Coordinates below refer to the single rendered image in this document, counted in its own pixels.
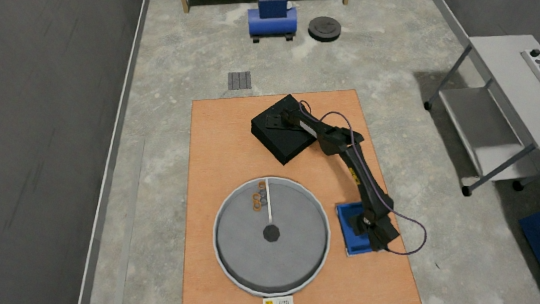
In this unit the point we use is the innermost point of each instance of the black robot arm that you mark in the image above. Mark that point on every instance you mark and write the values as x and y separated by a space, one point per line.
377 213

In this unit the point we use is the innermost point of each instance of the blue open box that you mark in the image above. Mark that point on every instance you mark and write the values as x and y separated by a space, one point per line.
356 244

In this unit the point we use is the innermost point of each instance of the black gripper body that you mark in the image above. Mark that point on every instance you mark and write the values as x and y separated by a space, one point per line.
353 221

